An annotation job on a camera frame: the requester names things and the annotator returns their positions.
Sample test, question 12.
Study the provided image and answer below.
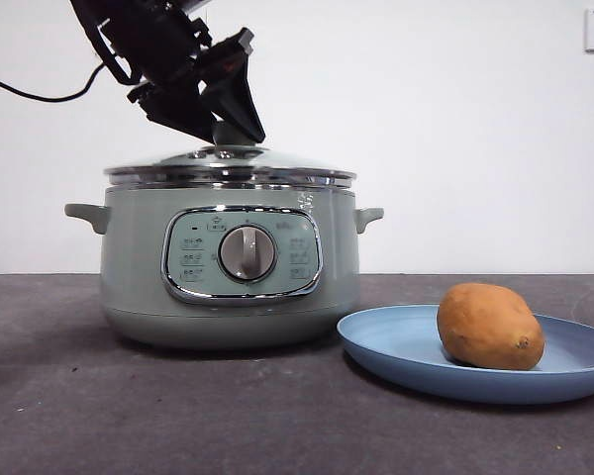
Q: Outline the glass lid with green knob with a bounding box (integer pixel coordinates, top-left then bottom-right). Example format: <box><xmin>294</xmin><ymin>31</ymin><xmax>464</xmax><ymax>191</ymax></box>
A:
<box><xmin>103</xmin><ymin>121</ymin><xmax>356</xmax><ymax>190</ymax></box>

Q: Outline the brown potato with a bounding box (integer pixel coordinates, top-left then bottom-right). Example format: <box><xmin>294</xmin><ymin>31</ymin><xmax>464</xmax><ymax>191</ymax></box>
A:
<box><xmin>436</xmin><ymin>282</ymin><xmax>546</xmax><ymax>372</ymax></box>

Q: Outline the pale green electric steamer pot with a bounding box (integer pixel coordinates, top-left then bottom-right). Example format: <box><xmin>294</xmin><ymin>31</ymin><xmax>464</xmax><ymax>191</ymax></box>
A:
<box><xmin>63</xmin><ymin>183</ymin><xmax>385</xmax><ymax>352</ymax></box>

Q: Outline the blue round plate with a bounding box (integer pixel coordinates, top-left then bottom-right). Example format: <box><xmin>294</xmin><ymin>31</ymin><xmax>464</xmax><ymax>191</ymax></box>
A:
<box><xmin>336</xmin><ymin>304</ymin><xmax>594</xmax><ymax>407</ymax></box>

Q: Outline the black cable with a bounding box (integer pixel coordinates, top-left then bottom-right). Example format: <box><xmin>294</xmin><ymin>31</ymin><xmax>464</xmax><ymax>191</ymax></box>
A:
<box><xmin>0</xmin><ymin>68</ymin><xmax>105</xmax><ymax>104</ymax></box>

